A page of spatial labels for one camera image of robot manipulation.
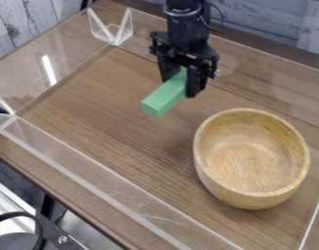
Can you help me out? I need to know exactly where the black cable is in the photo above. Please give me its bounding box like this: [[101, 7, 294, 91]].
[[0, 211, 46, 250]]

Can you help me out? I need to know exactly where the clear acrylic enclosure wall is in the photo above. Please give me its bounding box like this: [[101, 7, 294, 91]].
[[0, 0, 319, 250]]

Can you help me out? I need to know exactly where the black metal bracket with screw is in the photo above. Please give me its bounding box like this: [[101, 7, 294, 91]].
[[36, 215, 89, 250]]

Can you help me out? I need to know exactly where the clear acrylic corner bracket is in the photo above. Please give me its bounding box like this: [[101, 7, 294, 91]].
[[87, 8, 134, 46]]

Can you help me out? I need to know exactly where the black table leg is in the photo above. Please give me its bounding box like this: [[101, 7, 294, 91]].
[[40, 194, 56, 220]]

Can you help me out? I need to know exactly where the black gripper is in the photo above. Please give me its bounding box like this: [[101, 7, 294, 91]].
[[150, 9, 221, 98]]

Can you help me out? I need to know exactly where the green rectangular block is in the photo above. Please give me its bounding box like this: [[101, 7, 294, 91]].
[[141, 68, 186, 117]]

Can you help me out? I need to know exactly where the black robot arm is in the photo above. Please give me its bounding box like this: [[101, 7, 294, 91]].
[[150, 0, 221, 98]]

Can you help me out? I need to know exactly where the brown wooden bowl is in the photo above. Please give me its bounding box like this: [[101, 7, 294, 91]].
[[193, 107, 312, 210]]

